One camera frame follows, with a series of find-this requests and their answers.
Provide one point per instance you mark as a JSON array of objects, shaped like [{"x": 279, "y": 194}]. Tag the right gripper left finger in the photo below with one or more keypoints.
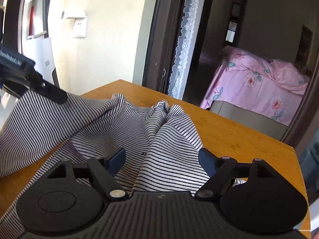
[{"x": 102, "y": 175}]

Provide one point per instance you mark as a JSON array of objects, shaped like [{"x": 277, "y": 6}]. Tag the pink floral bed quilt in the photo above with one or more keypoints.
[{"x": 272, "y": 88}]

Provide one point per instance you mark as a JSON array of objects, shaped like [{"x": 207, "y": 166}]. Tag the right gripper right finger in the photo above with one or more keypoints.
[{"x": 220, "y": 172}]

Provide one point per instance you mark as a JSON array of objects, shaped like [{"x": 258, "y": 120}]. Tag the black white striped garment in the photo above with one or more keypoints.
[{"x": 161, "y": 141}]

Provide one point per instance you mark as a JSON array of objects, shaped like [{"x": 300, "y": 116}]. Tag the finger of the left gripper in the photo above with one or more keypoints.
[{"x": 48, "y": 88}]

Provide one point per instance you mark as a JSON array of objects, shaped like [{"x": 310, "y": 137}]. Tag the white lace door curtain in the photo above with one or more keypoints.
[{"x": 188, "y": 30}]

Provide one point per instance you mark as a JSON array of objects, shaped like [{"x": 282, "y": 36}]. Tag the white wall switch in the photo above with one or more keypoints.
[{"x": 80, "y": 27}]

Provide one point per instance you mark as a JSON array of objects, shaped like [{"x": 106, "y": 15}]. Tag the grey bed frame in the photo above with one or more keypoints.
[{"x": 249, "y": 119}]

